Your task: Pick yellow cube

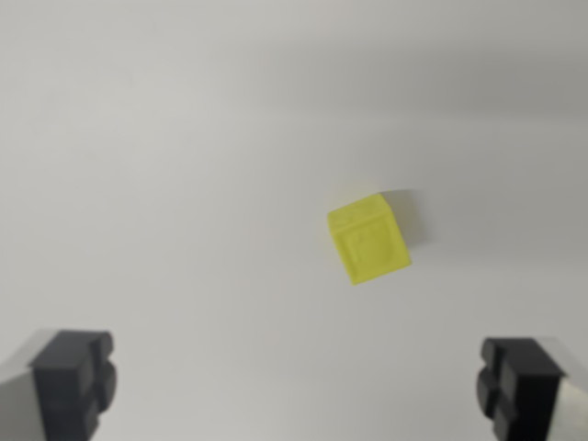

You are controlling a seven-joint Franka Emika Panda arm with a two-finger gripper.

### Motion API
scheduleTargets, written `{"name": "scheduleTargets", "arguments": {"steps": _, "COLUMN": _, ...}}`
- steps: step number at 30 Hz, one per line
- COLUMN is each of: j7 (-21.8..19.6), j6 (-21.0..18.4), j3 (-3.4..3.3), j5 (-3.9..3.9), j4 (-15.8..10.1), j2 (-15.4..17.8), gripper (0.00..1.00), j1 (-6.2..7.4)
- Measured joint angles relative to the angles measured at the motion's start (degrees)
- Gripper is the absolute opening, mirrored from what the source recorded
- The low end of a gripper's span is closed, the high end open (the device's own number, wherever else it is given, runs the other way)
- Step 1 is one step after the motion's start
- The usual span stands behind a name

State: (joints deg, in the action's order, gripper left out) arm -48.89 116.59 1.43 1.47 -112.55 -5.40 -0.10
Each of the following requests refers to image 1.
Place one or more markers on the black grey gripper left finger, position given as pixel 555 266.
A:
pixel 64 386

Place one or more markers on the black grey gripper right finger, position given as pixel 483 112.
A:
pixel 528 390

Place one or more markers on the yellow embossed cube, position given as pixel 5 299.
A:
pixel 367 243

